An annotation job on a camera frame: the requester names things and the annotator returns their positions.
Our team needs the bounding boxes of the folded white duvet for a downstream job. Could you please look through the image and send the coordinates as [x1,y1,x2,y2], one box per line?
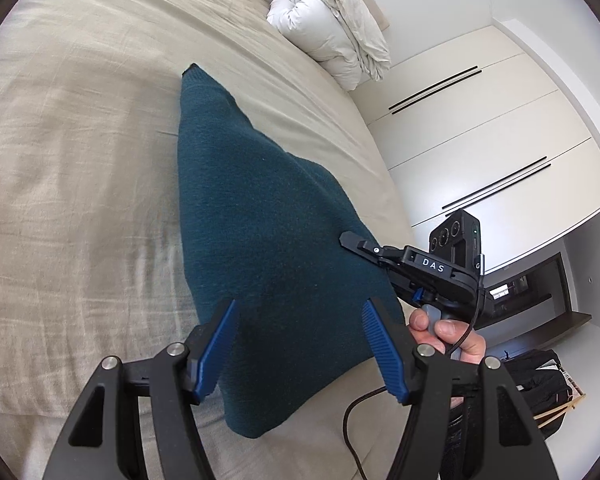
[266,0,392,92]

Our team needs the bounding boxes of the black backpack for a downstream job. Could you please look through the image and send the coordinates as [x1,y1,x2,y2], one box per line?
[500,349,587,443]

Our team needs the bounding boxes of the wooden sticks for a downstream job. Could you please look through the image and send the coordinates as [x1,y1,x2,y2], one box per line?
[533,394,587,430]

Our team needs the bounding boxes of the dark teal knit sweater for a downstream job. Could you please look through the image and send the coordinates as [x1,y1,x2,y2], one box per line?
[176,63,411,439]

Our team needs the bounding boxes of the white wardrobe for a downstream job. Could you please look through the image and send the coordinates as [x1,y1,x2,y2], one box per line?
[344,0,600,273]

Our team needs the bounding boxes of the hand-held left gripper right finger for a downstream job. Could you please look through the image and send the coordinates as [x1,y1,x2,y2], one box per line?
[361,297,552,480]

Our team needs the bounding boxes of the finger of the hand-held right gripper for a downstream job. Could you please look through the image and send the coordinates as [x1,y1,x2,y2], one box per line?
[340,232,409,272]

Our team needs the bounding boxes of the bed with beige sheet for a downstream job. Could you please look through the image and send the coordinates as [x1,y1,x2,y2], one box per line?
[0,0,423,480]

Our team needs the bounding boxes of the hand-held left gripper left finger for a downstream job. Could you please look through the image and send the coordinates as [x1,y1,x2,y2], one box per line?
[42,298,241,480]

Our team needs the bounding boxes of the person's right hand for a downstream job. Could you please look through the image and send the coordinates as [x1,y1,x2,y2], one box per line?
[409,307,487,407]

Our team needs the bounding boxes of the black wardrobe handle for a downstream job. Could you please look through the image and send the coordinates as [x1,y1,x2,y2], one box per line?
[392,70,481,115]
[389,65,479,110]
[441,156,548,209]
[445,162,552,212]

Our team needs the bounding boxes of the black cable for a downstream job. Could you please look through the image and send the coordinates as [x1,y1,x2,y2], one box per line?
[343,260,483,480]

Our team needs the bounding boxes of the dark wooden furniture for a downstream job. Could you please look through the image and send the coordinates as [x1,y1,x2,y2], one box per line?
[479,252,594,332]

